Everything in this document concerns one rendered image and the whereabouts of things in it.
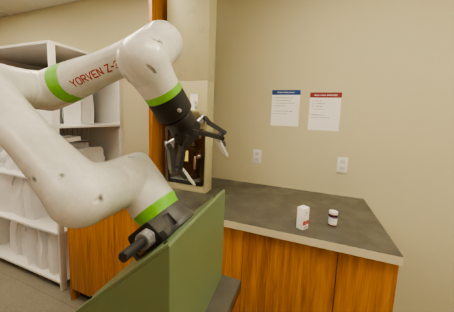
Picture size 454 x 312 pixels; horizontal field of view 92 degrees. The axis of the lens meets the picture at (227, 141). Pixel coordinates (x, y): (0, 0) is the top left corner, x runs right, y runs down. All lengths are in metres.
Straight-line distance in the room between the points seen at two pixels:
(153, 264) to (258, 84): 1.55
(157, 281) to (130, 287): 0.07
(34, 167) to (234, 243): 0.99
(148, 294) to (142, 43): 0.49
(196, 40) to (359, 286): 1.60
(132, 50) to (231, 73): 1.46
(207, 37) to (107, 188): 1.23
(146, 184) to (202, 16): 1.24
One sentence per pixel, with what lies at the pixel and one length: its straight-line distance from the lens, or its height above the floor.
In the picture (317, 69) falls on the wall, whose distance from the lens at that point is 1.80.
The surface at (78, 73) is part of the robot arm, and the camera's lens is 0.75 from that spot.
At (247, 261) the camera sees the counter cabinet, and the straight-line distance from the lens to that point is 1.33.
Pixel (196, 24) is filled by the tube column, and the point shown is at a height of 2.06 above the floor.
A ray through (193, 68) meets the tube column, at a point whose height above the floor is 1.79.
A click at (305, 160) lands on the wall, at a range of 1.79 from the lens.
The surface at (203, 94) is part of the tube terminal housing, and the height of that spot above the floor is 1.62.
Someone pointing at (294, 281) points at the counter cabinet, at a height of 0.68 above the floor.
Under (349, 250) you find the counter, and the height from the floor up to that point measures 0.92.
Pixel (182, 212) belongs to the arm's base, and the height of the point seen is 1.22.
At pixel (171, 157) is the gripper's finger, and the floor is 1.37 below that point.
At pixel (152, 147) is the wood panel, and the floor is 1.25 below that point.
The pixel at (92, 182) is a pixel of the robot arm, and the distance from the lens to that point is 0.52.
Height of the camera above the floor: 1.48
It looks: 7 degrees down
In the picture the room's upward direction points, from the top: 2 degrees clockwise
